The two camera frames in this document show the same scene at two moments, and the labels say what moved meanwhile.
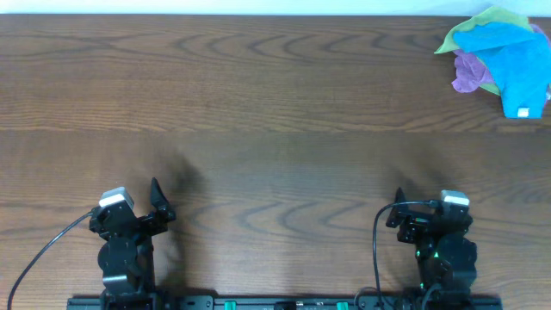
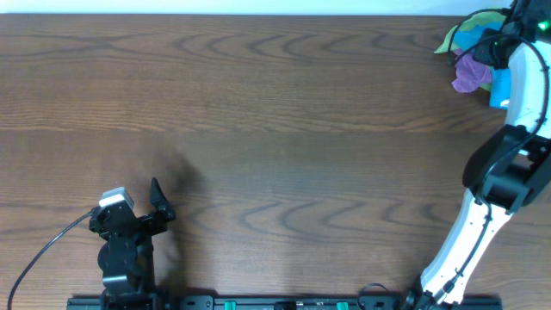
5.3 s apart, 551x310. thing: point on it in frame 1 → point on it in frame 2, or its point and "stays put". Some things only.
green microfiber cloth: (492, 15) stays put
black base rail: (183, 302) stays put
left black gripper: (159, 222) stays put
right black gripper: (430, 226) → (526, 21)
